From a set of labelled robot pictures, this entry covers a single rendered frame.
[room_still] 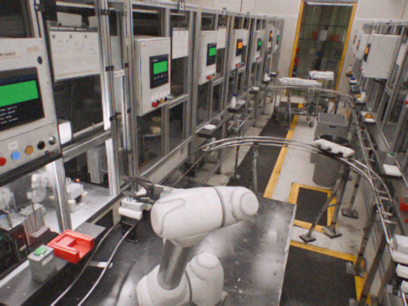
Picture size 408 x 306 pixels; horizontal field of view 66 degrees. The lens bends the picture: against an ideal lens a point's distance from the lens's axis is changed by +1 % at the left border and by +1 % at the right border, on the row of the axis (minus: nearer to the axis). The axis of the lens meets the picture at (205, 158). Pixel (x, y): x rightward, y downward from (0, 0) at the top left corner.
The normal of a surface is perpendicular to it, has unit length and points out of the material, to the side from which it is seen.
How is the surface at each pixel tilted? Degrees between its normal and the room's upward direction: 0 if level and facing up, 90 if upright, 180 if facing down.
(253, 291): 0
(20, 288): 0
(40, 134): 90
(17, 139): 90
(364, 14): 90
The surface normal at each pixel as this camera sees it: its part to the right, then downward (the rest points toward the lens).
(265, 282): 0.06, -0.91
